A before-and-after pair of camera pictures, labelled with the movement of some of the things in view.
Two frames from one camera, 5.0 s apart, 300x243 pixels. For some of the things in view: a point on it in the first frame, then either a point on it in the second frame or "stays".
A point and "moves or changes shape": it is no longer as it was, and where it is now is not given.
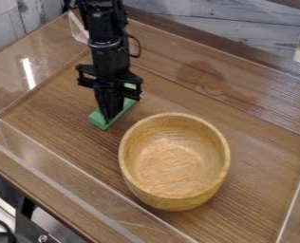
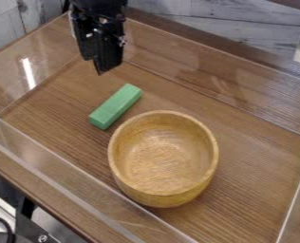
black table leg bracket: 27,231 stays
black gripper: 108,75 to 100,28
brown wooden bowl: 173,159 moves or changes shape
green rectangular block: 97,117 stays
